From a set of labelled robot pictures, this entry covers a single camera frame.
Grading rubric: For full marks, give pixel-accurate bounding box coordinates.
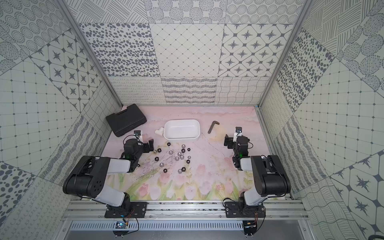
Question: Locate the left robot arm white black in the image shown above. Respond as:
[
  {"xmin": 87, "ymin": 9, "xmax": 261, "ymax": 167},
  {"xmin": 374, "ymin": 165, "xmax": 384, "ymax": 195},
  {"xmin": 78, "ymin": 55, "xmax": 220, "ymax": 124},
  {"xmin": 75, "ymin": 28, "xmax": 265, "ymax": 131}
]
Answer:
[{"xmin": 63, "ymin": 138, "xmax": 154, "ymax": 212}]

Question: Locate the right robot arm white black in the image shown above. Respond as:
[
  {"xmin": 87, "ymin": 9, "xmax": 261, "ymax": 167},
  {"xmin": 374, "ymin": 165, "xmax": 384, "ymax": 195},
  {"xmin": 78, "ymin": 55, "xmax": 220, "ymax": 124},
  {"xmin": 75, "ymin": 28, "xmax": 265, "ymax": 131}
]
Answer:
[{"xmin": 224, "ymin": 133, "xmax": 291, "ymax": 209}]

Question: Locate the white plastic storage box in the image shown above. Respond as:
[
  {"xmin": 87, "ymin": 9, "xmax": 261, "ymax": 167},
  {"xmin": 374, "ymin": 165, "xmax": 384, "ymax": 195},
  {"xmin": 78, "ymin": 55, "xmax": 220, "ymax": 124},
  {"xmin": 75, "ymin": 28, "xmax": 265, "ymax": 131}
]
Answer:
[{"xmin": 163, "ymin": 119, "xmax": 201, "ymax": 142}]

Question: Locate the small white plastic piece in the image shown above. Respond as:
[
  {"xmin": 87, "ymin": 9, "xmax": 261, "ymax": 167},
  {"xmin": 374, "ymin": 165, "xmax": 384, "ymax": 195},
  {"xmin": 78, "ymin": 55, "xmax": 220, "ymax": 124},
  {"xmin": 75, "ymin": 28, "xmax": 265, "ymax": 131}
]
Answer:
[{"xmin": 155, "ymin": 127, "xmax": 165, "ymax": 136}]

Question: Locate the black plastic tool case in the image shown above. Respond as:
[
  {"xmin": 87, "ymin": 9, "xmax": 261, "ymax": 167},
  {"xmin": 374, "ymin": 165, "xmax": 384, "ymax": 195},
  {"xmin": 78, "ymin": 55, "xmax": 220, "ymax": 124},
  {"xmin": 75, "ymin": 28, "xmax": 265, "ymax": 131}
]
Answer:
[{"xmin": 106, "ymin": 104, "xmax": 147, "ymax": 137}]

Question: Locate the black hex allen key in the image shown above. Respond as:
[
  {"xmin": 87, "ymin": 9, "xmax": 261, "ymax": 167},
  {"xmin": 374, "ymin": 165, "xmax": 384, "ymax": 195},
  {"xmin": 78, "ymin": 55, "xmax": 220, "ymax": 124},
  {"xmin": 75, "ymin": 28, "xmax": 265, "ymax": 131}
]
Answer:
[{"xmin": 208, "ymin": 121, "xmax": 220, "ymax": 134}]

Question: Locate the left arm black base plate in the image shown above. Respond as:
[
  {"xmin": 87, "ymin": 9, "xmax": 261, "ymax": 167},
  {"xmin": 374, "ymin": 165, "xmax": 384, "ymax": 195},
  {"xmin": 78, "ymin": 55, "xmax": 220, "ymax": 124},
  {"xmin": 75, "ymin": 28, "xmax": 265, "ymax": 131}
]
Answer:
[{"xmin": 104, "ymin": 202, "xmax": 148, "ymax": 219}]

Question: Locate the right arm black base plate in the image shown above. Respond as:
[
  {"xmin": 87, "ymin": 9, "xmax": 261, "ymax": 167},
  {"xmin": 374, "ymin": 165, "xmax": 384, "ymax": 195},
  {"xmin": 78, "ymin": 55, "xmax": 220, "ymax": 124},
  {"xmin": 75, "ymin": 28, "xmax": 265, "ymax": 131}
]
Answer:
[{"xmin": 222, "ymin": 201, "xmax": 266, "ymax": 218}]

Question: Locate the aluminium mounting rail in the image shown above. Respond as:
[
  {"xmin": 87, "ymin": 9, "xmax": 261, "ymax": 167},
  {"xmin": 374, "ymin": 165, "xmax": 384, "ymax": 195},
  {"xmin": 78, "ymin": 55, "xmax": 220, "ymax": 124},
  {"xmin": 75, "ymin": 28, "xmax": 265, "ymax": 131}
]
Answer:
[{"xmin": 62, "ymin": 200, "xmax": 309, "ymax": 221}]

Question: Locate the white slotted cable duct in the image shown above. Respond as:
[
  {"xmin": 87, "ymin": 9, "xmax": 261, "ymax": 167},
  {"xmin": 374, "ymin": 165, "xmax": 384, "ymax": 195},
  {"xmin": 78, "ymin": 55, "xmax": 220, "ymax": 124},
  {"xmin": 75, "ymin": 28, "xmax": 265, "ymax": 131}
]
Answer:
[{"xmin": 70, "ymin": 220, "xmax": 243, "ymax": 231}]

